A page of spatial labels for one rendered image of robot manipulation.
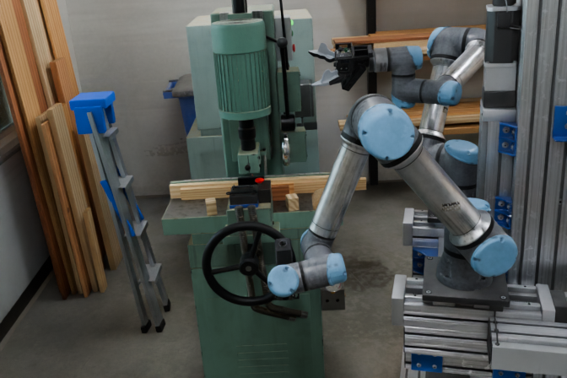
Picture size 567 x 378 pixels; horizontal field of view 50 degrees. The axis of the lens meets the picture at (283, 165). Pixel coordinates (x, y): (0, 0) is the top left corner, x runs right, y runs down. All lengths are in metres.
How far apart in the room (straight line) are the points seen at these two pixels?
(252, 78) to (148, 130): 2.68
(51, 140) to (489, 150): 2.18
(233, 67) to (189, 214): 0.51
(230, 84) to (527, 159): 0.92
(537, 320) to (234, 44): 1.17
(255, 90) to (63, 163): 1.55
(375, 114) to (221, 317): 1.11
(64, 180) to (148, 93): 1.38
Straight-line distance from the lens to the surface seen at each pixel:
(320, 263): 1.50
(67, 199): 3.37
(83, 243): 3.44
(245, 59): 1.94
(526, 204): 1.87
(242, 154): 2.06
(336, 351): 2.86
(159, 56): 4.43
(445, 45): 2.26
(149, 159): 4.64
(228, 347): 2.27
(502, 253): 1.56
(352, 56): 1.92
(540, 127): 1.78
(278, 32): 2.28
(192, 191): 2.16
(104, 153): 2.78
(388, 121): 1.34
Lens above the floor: 1.71
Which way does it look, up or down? 20 degrees down
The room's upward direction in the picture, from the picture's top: 4 degrees counter-clockwise
